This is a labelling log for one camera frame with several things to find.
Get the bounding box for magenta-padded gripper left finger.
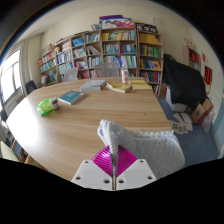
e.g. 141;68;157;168
70;145;116;191

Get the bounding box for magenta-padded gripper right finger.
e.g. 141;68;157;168
114;144;158;191

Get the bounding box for white knitted towel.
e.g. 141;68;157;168
97;119;186;179

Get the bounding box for papers on floor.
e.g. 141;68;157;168
168;112;194;135

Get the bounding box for white box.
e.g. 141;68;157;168
165;86;188;113

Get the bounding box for small dark jar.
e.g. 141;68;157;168
50;97;61;111

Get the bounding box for teal book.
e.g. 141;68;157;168
58;90;86;106

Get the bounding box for green plastic bag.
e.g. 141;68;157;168
36;97;54;117

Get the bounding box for cardboard box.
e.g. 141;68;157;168
190;98;214;126

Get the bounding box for yellow book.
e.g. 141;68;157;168
105;81;133;94

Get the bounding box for stack of yellow books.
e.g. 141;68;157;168
128;79;154;92

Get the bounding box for grey book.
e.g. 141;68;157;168
79;79;108;92

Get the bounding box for white bottle with red label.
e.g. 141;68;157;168
120;64;130;85

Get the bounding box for grey chair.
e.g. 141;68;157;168
63;67;79;83
94;62;120;79

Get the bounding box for black cloth cover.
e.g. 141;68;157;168
162;53;208;110

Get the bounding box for black chair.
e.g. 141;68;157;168
24;80;38;95

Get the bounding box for wooden bookshelf unit with books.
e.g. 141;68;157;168
37;14;164;94

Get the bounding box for window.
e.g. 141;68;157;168
0;49;23;104

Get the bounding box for red wall hanging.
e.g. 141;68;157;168
203;65;213;86

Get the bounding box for small wooden wall shelf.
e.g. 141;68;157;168
182;46;202;73

